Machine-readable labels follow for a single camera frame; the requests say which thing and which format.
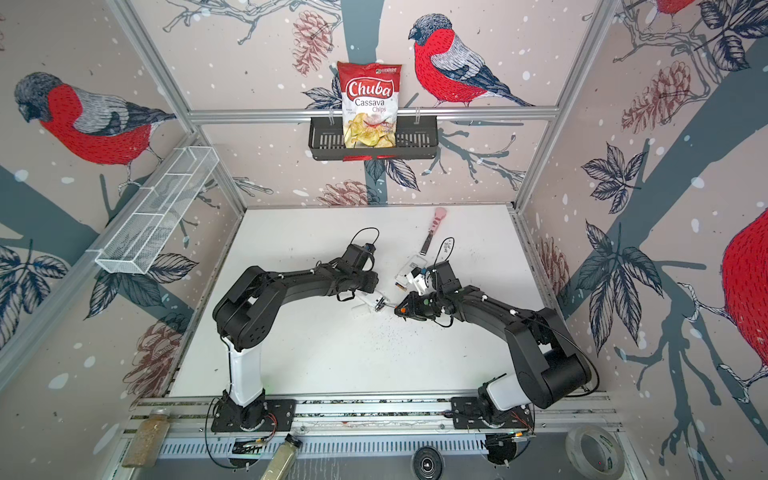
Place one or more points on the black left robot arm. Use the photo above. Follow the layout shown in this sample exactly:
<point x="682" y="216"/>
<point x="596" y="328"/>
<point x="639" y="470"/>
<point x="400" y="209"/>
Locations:
<point x="246" y="314"/>

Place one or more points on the clear tape roll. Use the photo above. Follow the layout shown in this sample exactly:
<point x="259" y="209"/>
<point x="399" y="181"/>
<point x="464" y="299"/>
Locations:
<point x="595" y="453"/>

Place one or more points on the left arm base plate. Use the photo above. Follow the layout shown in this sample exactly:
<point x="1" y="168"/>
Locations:
<point x="263" y="415"/>

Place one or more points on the white mesh wire tray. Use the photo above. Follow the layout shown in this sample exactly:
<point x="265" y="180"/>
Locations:
<point x="141" y="237"/>

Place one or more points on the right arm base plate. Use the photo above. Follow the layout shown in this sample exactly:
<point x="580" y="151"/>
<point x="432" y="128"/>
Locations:
<point x="489" y="413"/>

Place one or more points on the black wire basket shelf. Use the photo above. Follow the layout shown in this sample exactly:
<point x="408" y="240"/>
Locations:
<point x="409" y="138"/>

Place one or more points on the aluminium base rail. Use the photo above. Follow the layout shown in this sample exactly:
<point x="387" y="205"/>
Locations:
<point x="354" y="426"/>

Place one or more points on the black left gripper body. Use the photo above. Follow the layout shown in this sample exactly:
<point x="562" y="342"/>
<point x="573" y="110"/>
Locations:
<point x="364" y="282"/>

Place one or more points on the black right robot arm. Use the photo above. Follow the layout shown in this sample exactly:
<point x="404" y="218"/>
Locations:
<point x="548" y="365"/>

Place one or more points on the red cassava chips bag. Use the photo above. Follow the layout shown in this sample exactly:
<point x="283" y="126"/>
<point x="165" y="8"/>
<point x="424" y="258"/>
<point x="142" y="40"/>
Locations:
<point x="369" y="104"/>

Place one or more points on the white remote control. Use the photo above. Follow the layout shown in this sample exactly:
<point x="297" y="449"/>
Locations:
<point x="376" y="300"/>
<point x="414" y="262"/>

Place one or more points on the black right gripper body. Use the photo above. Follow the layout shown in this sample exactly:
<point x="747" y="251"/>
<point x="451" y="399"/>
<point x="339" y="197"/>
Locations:
<point x="426" y="305"/>

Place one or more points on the white battery cover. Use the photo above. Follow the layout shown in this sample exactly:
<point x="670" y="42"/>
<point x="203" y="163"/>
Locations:
<point x="360" y="311"/>

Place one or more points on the brown grain filled bottle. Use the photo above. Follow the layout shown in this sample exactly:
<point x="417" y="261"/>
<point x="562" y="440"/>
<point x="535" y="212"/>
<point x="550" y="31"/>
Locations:
<point x="146" y="444"/>

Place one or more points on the beige grain filled bottle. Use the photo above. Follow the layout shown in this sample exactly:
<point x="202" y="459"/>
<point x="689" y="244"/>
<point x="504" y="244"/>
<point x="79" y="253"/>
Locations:
<point x="283" y="459"/>

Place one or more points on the orange black screwdriver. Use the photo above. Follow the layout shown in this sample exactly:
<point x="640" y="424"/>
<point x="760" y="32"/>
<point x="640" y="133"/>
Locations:
<point x="390" y="306"/>

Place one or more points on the black round speaker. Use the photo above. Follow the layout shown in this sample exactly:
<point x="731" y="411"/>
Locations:
<point x="427" y="464"/>

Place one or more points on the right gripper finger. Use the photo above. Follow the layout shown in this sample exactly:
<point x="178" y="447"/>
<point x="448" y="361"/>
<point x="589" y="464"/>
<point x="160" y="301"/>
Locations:
<point x="403" y="313"/>
<point x="402" y="305"/>

